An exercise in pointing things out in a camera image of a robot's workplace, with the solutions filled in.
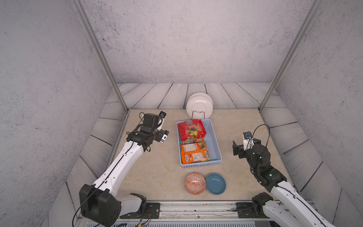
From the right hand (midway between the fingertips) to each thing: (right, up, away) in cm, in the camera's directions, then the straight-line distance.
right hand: (244, 139), depth 77 cm
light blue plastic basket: (-14, -4, +23) cm, 27 cm away
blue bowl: (-15, -26, +4) cm, 30 cm away
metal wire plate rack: (-18, +14, +27) cm, 36 cm away
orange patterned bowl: (-26, -26, +4) cm, 37 cm away
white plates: (-22, +20, +25) cm, 39 cm away
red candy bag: (-28, +4, +17) cm, 33 cm away
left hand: (-47, +6, +4) cm, 47 cm away
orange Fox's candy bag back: (-26, -9, +9) cm, 29 cm away
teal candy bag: (-22, -3, +19) cm, 29 cm away
